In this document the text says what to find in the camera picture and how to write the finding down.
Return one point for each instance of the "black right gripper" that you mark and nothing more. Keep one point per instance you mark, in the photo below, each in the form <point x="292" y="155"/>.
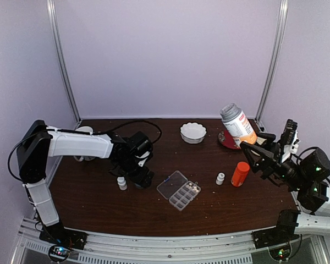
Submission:
<point x="269" y="160"/>

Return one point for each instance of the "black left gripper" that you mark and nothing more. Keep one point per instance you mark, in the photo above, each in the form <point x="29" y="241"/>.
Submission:
<point x="138" y="179"/>

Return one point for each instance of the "small white capped bottle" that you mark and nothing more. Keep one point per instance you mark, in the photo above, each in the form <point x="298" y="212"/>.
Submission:
<point x="122" y="183"/>

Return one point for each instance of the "orange cylindrical bottle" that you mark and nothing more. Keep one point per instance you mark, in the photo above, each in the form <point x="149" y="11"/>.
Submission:
<point x="241" y="171"/>

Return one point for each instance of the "white orange vitamin bottle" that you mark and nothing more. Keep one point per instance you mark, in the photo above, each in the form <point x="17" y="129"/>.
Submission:
<point x="237" y="124"/>

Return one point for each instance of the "small white pill bottle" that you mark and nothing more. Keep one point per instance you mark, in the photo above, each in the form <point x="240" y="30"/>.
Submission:
<point x="220" y="178"/>

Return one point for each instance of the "clear plastic pill organizer box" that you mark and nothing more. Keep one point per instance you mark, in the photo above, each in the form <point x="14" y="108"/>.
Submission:
<point x="178" y="190"/>

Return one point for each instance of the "grey bottle lid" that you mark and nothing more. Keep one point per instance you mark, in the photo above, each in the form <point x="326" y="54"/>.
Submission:
<point x="139" y="186"/>

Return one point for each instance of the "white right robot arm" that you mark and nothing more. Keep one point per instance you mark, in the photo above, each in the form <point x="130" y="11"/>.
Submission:
<point x="308" y="177"/>

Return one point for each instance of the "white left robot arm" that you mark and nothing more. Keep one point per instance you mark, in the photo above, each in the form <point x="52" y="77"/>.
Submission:
<point x="42" y="142"/>

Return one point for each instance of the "red floral plate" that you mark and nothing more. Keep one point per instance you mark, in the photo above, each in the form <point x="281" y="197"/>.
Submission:
<point x="226" y="140"/>

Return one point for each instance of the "floral mug with yellow interior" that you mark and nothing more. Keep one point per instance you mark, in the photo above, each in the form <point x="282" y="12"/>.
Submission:
<point x="83" y="144"/>

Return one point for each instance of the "white scalloped bowl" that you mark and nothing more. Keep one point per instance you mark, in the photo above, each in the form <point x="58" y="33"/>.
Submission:
<point x="193" y="133"/>

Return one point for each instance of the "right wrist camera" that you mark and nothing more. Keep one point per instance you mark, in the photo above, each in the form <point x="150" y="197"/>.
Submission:
<point x="289" y="141"/>

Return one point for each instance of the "right aluminium frame post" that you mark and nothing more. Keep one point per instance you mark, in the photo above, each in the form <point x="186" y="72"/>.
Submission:
<point x="277" y="45"/>

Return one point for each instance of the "aluminium frame post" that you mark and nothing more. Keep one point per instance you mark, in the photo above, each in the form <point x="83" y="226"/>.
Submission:
<point x="51" y="10"/>
<point x="277" y="45"/>

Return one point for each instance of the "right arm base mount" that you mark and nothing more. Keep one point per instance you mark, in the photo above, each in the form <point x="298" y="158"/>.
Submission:
<point x="271" y="237"/>

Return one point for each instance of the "aluminium front rail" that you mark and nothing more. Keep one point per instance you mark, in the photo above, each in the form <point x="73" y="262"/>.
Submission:
<point x="109" y="248"/>

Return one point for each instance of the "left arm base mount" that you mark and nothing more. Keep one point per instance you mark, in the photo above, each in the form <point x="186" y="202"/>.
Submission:
<point x="65" y="237"/>

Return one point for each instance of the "left aluminium frame post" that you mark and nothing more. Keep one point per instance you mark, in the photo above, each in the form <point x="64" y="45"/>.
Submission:
<point x="51" y="10"/>

